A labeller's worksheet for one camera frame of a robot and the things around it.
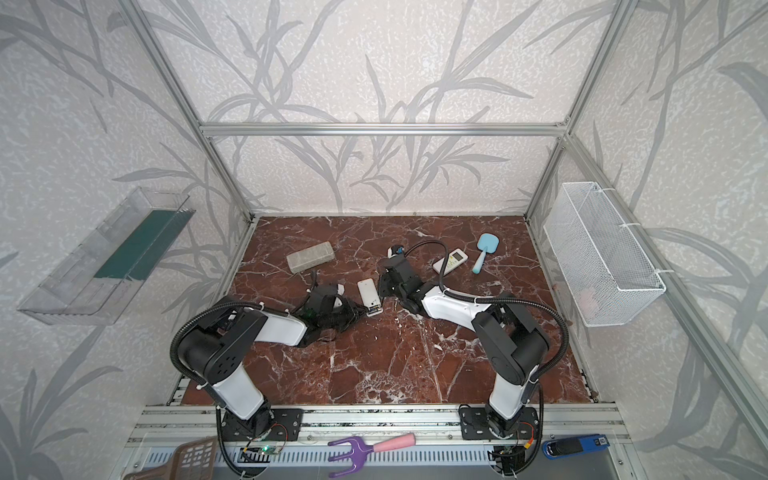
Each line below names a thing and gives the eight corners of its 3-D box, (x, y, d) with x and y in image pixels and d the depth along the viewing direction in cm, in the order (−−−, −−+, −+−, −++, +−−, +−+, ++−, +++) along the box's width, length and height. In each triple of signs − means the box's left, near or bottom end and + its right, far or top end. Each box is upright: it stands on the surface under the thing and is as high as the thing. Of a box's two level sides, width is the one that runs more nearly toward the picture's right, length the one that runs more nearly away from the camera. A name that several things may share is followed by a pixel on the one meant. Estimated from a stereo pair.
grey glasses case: (292, 275, 105) (289, 269, 102) (288, 261, 109) (285, 255, 106) (337, 258, 110) (336, 252, 107) (332, 245, 114) (330, 239, 111)
